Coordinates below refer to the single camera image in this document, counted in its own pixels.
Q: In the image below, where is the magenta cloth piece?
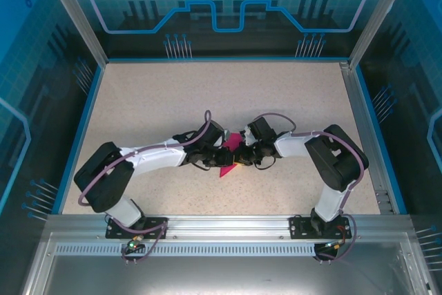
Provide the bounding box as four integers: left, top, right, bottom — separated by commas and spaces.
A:
219, 132, 243, 179

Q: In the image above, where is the sheet metal tray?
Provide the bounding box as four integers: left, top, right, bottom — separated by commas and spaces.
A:
19, 232, 442, 295

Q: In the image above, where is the blue edge strip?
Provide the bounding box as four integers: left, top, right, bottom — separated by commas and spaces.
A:
51, 63, 106, 215
354, 66, 408, 215

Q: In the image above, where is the blue circuit print side panel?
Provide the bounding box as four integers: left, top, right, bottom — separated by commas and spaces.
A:
0, 0, 104, 295
355, 0, 442, 275

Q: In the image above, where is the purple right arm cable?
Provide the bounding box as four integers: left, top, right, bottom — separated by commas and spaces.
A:
253, 112, 369, 265

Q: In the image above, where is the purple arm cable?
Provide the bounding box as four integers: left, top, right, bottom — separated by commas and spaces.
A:
253, 112, 369, 265
78, 110, 213, 267

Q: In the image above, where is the thin black right gripper cable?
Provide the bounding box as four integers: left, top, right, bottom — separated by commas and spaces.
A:
254, 155, 276, 172

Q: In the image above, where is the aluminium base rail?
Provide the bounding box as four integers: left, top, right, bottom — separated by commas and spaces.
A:
46, 213, 414, 240

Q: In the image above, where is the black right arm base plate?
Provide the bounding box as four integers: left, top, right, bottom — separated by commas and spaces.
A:
289, 215, 350, 240

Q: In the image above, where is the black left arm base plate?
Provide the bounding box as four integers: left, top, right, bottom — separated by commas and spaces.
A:
105, 216, 170, 240

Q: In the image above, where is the slotted metal cable duct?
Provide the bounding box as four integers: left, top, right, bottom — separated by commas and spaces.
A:
55, 243, 405, 258

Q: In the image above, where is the aluminium side rail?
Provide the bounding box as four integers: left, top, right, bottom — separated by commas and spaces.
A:
340, 61, 395, 215

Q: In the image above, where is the cable connector with red wires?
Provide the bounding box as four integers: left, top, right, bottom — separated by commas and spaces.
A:
324, 238, 347, 250

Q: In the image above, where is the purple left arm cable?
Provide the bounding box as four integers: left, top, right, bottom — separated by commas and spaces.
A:
78, 110, 213, 267

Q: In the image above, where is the aluminium frame post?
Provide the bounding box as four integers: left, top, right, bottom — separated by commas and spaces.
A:
38, 0, 108, 65
347, 0, 417, 68

